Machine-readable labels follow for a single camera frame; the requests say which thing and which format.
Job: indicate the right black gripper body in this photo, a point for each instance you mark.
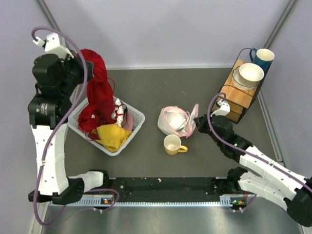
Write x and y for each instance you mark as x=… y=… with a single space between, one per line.
x=219 y=142

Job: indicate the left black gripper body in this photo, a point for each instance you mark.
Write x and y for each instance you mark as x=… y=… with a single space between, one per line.
x=74 y=69

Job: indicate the white pink mesh laundry bag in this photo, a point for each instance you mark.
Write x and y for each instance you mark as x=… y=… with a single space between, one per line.
x=187 y=131

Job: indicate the red bra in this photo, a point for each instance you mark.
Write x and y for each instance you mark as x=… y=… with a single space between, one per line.
x=99 y=94

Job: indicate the white bra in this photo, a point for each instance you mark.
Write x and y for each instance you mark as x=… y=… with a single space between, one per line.
x=175 y=117

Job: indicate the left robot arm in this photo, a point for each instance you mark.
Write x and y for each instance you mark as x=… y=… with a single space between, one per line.
x=57 y=79

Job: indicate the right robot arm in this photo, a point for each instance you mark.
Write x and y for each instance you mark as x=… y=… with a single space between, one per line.
x=258 y=173

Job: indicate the white plastic laundry basket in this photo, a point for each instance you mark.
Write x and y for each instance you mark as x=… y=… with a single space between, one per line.
x=134 y=120

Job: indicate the yellow mug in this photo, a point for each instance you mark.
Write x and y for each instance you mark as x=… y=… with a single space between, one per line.
x=172 y=145

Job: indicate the white dark-rimmed plate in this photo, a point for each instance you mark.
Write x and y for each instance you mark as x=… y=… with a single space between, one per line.
x=237 y=84

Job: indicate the white red-trimmed garment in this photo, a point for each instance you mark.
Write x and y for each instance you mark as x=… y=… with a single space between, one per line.
x=120 y=113

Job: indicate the white bowl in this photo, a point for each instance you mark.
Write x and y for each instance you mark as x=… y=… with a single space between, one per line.
x=250 y=74

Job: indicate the pink garment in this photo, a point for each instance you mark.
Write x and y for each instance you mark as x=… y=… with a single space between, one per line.
x=127 y=122

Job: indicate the yellow garment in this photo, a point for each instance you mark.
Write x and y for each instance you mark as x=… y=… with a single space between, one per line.
x=110 y=136

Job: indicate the blue white mug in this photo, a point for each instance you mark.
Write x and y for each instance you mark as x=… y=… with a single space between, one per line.
x=262 y=57

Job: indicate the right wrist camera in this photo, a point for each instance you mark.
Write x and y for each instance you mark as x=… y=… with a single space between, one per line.
x=222 y=108

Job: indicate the black wire wooden rack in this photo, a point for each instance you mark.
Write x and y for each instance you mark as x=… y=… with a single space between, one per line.
x=238 y=99

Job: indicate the grey cable duct rail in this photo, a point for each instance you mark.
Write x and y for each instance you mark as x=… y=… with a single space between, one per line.
x=102 y=202

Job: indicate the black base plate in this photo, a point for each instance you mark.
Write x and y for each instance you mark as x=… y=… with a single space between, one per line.
x=170 y=189

